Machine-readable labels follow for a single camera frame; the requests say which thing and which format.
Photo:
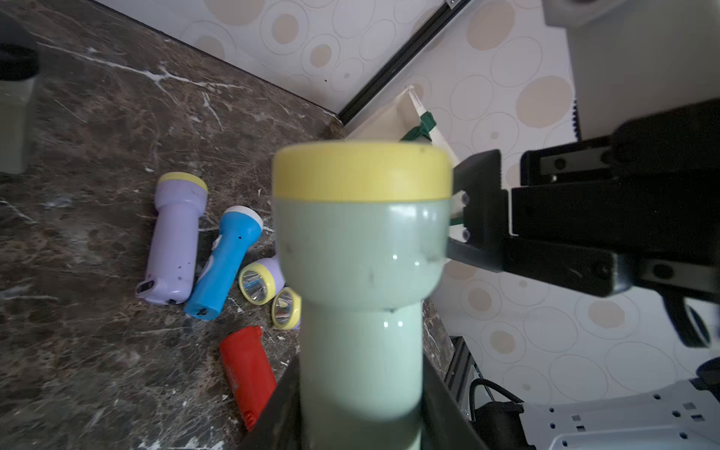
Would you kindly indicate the cream tote bag green handles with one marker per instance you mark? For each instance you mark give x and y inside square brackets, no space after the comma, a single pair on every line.
[404,119]

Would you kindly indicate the purple flashlight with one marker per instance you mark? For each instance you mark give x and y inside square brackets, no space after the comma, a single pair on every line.
[286,310]
[180,201]

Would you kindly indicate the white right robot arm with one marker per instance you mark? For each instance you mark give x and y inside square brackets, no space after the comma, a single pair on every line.
[635,58]

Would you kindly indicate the blue flashlight white rim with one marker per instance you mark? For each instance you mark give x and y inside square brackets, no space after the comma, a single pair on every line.
[240,228]

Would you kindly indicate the red flashlight centre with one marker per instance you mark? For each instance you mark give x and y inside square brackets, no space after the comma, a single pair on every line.
[249,372]

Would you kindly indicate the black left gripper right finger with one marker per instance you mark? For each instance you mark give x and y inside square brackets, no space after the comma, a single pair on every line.
[443,424]

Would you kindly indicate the purple flashlight middle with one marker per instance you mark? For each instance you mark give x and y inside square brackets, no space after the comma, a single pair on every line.
[286,310]

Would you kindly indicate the square jar black lid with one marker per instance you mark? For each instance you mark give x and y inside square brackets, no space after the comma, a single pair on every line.
[20,70]

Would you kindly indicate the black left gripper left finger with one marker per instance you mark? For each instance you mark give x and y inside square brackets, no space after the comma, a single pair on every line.
[280,424]

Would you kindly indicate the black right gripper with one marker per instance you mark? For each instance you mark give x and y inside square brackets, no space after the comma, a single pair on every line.
[636,208]

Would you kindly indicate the green flashlight yellow rim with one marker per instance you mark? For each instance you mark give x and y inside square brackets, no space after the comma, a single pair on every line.
[361,232]

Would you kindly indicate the purple flashlight lying sideways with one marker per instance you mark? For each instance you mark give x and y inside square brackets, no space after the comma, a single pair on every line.
[261,281]

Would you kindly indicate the purple flashlight back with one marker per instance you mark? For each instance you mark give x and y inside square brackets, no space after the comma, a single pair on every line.
[180,201]

